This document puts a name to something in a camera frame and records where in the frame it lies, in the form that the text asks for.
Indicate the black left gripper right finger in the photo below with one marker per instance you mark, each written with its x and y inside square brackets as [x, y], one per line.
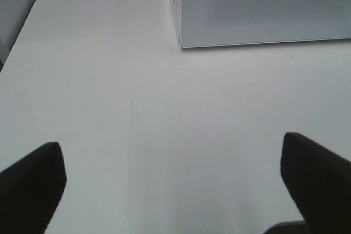
[318, 181]

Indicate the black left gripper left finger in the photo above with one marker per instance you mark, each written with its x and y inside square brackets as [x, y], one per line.
[31, 190]

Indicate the white microwave door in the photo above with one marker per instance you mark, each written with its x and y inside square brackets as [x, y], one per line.
[207, 23]

